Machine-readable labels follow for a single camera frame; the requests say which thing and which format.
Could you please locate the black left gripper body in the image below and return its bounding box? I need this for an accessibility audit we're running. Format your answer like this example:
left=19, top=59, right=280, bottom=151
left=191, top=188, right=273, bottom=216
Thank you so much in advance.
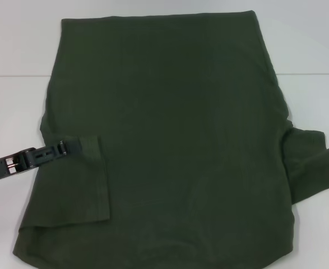
left=0, top=151, right=35, bottom=184

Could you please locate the dark green shirt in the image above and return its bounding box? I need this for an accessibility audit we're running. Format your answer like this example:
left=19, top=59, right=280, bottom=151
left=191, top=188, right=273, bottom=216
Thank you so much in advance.
left=11, top=10, right=329, bottom=269

